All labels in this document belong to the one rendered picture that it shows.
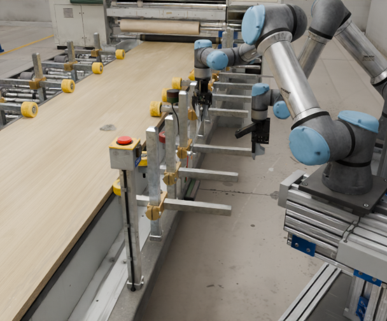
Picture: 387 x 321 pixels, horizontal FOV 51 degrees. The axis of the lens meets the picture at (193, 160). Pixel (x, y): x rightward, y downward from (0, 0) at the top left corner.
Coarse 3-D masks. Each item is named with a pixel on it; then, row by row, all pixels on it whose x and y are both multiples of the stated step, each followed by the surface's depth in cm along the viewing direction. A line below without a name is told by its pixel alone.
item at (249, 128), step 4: (252, 124) 188; (256, 124) 186; (244, 128) 190; (248, 128) 187; (252, 128) 187; (256, 128) 186; (236, 132) 190; (240, 132) 189; (244, 132) 188; (248, 132) 188; (236, 136) 190; (240, 136) 189
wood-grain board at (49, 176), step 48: (144, 48) 383; (192, 48) 385; (96, 96) 254; (144, 96) 254; (0, 144) 189; (48, 144) 189; (96, 144) 190; (144, 144) 193; (0, 192) 151; (48, 192) 151; (96, 192) 151; (0, 240) 126; (48, 240) 126; (0, 288) 108
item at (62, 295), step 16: (160, 128) 229; (176, 128) 270; (160, 144) 233; (160, 160) 236; (112, 192) 164; (112, 208) 166; (96, 224) 151; (112, 224) 167; (80, 240) 138; (96, 240) 152; (112, 240) 169; (80, 256) 139; (96, 256) 153; (64, 272) 129; (80, 272) 141; (48, 288) 120; (64, 288) 130; (80, 288) 142; (32, 304) 112; (48, 304) 121; (64, 304) 131; (32, 320) 113; (48, 320) 121; (64, 320) 132
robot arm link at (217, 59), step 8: (208, 48) 168; (224, 48) 167; (200, 56) 169; (208, 56) 164; (216, 56) 161; (224, 56) 162; (232, 56) 166; (208, 64) 165; (216, 64) 162; (224, 64) 163; (232, 64) 168
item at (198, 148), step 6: (162, 144) 201; (198, 144) 200; (192, 150) 199; (198, 150) 198; (204, 150) 198; (210, 150) 197; (216, 150) 197; (222, 150) 196; (228, 150) 195; (234, 150) 195; (240, 150) 194; (246, 150) 194; (246, 156) 195
